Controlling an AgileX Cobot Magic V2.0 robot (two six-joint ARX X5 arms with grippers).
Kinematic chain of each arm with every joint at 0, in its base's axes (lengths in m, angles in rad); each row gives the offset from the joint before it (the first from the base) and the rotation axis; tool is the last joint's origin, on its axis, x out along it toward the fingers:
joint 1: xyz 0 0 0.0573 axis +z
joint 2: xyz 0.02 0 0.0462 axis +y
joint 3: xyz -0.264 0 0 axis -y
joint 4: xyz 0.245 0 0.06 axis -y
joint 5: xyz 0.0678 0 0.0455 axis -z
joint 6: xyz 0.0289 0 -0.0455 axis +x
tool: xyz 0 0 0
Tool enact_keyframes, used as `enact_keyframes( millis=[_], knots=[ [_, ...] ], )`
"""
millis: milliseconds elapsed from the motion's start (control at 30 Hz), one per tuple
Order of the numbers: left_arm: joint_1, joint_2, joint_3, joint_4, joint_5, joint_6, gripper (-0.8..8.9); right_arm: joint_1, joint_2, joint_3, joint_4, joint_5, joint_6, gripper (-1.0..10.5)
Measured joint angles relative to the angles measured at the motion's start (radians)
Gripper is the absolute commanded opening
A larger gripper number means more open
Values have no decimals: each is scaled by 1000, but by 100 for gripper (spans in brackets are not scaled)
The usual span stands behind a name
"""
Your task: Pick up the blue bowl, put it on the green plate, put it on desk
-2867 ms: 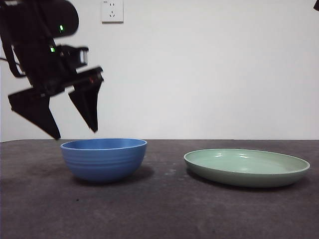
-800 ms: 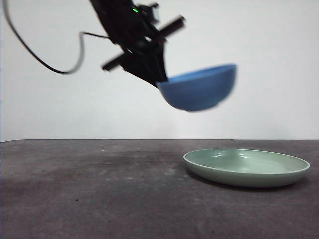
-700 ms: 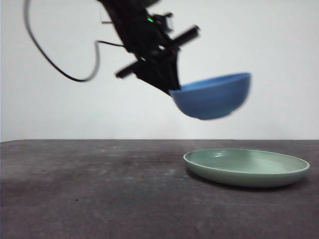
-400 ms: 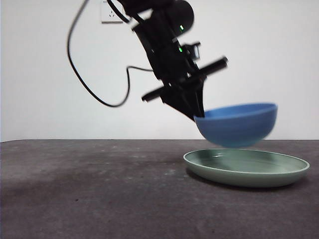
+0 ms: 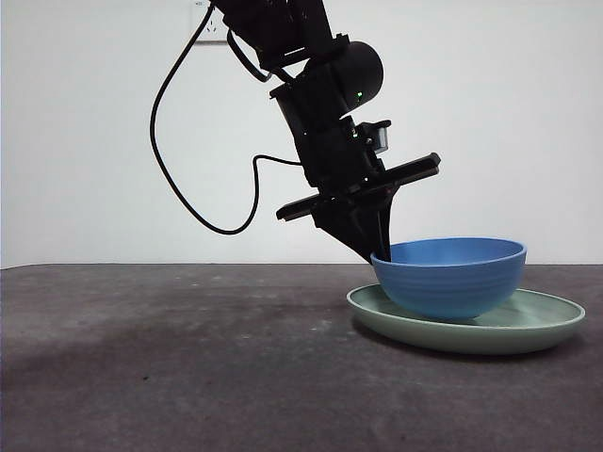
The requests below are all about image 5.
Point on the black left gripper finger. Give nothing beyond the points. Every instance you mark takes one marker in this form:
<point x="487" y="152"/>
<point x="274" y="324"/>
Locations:
<point x="386" y="226"/>
<point x="348" y="226"/>

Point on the blue ribbed bowl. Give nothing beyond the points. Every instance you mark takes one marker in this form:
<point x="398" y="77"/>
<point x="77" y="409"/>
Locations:
<point x="447" y="287"/>

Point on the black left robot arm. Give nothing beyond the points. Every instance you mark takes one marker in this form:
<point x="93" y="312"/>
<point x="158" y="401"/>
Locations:
<point x="301" y="28"/>

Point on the green round plate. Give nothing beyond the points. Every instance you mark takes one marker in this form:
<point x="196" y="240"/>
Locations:
<point x="471" y="339"/>

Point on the pale grey camera box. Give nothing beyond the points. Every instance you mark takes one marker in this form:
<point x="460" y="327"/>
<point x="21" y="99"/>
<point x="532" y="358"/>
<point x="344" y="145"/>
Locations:
<point x="379" y="139"/>

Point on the white wall socket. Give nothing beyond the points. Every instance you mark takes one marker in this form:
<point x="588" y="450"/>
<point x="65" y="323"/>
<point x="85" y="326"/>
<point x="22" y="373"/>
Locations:
<point x="216" y="37"/>

